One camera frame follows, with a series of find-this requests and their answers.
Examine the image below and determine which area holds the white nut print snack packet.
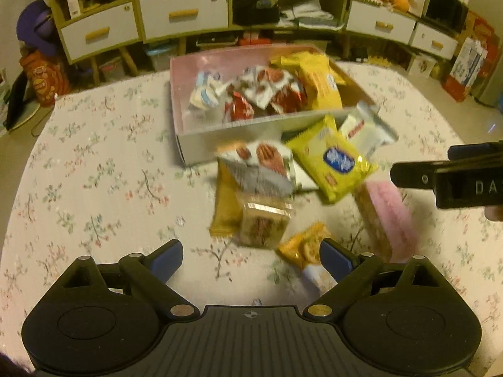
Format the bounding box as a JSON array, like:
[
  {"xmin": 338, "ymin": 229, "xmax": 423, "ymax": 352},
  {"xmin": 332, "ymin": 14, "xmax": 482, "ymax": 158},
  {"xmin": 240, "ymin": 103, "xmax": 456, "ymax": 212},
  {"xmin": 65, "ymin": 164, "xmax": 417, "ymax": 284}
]
[
  {"xmin": 241, "ymin": 66, "xmax": 300, "ymax": 107},
  {"xmin": 217, "ymin": 139, "xmax": 298, "ymax": 198}
]

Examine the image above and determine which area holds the white printed box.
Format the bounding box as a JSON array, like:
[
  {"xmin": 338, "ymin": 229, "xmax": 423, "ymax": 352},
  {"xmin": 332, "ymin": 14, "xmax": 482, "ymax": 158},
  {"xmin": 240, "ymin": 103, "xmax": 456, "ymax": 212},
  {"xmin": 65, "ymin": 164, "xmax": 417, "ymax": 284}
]
[{"xmin": 406, "ymin": 52, "xmax": 438, "ymax": 80}]

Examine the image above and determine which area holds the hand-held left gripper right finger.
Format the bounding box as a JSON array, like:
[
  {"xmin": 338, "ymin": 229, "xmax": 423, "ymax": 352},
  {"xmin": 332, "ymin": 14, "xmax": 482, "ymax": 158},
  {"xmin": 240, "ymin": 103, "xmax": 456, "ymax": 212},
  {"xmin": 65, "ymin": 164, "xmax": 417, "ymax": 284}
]
[{"xmin": 303, "ymin": 239, "xmax": 452, "ymax": 318}]

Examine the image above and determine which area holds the black microwave oven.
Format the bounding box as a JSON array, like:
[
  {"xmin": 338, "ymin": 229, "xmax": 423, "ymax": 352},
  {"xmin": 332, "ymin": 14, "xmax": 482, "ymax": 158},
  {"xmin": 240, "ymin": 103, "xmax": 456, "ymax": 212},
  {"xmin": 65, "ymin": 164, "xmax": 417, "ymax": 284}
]
[{"xmin": 422, "ymin": 0, "xmax": 471, "ymax": 35}]

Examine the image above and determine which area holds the tall red printed box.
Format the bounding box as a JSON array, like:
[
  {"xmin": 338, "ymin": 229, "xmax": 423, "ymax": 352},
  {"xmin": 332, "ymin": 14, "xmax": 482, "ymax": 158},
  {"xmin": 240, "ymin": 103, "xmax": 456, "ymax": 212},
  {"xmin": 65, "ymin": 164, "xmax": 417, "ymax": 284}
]
[{"xmin": 443, "ymin": 11, "xmax": 496, "ymax": 103}]

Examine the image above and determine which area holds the gold snack packet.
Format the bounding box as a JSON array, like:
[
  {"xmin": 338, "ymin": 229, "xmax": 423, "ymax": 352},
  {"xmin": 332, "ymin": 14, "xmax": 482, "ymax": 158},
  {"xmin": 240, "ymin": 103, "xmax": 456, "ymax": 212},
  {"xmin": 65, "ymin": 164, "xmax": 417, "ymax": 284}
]
[{"xmin": 207, "ymin": 160, "xmax": 245, "ymax": 239}]

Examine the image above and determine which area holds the black laptop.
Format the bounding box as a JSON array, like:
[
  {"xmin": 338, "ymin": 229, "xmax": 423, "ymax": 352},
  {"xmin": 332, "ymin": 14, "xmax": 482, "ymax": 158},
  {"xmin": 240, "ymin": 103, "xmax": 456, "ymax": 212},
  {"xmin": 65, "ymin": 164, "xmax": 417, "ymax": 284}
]
[{"xmin": 3, "ymin": 72, "xmax": 37, "ymax": 131}]

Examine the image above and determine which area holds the floral tablecloth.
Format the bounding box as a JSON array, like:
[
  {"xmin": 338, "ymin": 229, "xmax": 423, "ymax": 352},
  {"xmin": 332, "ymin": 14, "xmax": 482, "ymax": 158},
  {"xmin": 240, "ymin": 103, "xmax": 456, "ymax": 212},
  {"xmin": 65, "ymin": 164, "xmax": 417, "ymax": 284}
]
[{"xmin": 0, "ymin": 61, "xmax": 503, "ymax": 362}]

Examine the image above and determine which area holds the clear plastic storage bin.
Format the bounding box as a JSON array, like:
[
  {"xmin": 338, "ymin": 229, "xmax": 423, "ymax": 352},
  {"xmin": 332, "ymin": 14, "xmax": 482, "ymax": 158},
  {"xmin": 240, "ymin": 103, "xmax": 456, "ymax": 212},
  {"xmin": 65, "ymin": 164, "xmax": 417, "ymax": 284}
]
[
  {"xmin": 142, "ymin": 44, "xmax": 178, "ymax": 72},
  {"xmin": 97, "ymin": 56, "xmax": 127, "ymax": 84}
]

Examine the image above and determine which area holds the orange cracker snack packet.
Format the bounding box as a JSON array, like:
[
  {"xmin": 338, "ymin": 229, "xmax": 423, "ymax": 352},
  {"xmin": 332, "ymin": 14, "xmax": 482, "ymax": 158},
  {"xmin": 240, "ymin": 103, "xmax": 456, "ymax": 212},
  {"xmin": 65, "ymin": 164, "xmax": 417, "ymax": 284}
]
[{"xmin": 276, "ymin": 222, "xmax": 339, "ymax": 296}]

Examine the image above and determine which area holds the large plain yellow snack packet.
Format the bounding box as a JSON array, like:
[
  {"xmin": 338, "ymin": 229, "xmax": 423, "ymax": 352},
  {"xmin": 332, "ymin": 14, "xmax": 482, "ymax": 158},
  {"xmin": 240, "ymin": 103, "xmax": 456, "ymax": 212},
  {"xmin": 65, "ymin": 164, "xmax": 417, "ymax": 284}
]
[{"xmin": 298, "ymin": 56, "xmax": 343, "ymax": 111}]

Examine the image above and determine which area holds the yellow snack packet blue label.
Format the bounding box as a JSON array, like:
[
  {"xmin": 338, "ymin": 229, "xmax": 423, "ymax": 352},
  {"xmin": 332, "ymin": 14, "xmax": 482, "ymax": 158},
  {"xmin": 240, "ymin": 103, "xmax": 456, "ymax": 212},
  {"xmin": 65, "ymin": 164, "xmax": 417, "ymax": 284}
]
[{"xmin": 285, "ymin": 115, "xmax": 379, "ymax": 205}]

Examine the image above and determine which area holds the orange printed bag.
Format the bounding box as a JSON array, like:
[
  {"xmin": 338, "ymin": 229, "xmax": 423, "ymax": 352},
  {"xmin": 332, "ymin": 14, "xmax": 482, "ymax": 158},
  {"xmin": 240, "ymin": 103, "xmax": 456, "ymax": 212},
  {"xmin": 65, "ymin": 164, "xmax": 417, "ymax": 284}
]
[{"xmin": 19, "ymin": 50, "xmax": 72, "ymax": 107}]

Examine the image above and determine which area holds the clear beige cake packet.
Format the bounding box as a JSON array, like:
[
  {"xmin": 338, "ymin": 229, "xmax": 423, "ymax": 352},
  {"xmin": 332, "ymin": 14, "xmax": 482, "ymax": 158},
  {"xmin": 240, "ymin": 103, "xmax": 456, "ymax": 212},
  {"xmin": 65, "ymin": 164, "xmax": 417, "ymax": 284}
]
[{"xmin": 239, "ymin": 194, "xmax": 296, "ymax": 249}]

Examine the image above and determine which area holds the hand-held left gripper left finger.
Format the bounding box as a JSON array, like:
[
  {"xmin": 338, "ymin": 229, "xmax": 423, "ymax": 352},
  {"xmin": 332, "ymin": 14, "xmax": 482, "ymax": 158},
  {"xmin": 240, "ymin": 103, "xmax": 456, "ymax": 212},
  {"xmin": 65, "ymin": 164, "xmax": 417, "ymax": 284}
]
[{"xmin": 55, "ymin": 239, "xmax": 198, "ymax": 318}]

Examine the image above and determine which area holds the white snack packet red label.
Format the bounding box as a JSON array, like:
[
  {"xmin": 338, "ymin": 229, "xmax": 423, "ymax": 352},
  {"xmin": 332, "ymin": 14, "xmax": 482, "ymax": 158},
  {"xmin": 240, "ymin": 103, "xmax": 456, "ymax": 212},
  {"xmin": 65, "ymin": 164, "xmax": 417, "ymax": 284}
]
[{"xmin": 337, "ymin": 101, "xmax": 398, "ymax": 158}]

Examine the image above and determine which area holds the pink cardboard box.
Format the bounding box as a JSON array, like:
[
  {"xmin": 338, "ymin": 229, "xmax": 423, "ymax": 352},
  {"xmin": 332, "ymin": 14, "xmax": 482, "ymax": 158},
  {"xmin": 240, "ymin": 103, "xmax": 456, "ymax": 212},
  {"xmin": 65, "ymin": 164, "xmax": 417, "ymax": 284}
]
[{"xmin": 169, "ymin": 45, "xmax": 380, "ymax": 167}]

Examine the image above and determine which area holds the white drawer wooden handle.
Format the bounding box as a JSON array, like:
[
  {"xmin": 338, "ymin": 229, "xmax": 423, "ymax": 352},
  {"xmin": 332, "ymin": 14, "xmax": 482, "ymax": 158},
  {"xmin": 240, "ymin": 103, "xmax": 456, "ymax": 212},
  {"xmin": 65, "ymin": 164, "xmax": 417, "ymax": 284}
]
[
  {"xmin": 139, "ymin": 0, "xmax": 229, "ymax": 42},
  {"xmin": 345, "ymin": 0, "xmax": 417, "ymax": 45},
  {"xmin": 410, "ymin": 23, "xmax": 459, "ymax": 60},
  {"xmin": 60, "ymin": 2, "xmax": 139, "ymax": 62}
]

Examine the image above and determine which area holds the clear packet blue white candy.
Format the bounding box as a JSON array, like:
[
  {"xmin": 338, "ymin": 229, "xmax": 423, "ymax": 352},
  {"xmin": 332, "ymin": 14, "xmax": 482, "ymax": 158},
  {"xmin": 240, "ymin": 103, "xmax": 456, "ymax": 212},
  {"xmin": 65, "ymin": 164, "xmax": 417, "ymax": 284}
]
[{"xmin": 188, "ymin": 70, "xmax": 225, "ymax": 111}]

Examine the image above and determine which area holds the purple plush toy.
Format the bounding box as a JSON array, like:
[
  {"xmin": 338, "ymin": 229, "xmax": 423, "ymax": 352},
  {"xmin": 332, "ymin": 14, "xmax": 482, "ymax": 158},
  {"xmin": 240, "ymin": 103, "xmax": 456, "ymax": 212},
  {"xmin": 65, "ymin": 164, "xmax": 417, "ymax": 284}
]
[{"xmin": 15, "ymin": 0, "xmax": 60, "ymax": 60}]

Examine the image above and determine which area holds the large yellow cracker print packet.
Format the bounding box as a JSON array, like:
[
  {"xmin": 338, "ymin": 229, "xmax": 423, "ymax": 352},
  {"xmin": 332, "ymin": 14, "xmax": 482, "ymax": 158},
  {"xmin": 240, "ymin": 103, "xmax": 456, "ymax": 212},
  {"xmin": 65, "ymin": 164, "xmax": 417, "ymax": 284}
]
[{"xmin": 270, "ymin": 52, "xmax": 331, "ymax": 72}]

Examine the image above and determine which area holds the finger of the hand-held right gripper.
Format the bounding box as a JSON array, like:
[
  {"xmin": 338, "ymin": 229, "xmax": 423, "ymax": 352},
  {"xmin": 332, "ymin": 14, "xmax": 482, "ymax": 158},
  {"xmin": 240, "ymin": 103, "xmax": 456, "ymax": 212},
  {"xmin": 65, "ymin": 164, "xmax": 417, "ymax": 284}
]
[
  {"xmin": 449, "ymin": 141, "xmax": 503, "ymax": 161},
  {"xmin": 390, "ymin": 161, "xmax": 452, "ymax": 193}
]

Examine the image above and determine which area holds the pink snack packet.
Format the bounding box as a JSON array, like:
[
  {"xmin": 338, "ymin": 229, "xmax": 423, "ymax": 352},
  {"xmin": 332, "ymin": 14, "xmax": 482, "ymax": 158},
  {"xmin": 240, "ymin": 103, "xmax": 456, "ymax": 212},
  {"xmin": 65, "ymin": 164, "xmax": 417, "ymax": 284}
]
[{"xmin": 355, "ymin": 180, "xmax": 420, "ymax": 265}]

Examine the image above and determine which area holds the stack of papers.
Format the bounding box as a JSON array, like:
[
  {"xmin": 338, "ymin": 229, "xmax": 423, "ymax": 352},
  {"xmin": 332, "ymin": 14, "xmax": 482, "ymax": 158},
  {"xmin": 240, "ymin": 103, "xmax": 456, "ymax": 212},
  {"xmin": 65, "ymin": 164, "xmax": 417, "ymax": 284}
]
[{"xmin": 280, "ymin": 0, "xmax": 345, "ymax": 33}]

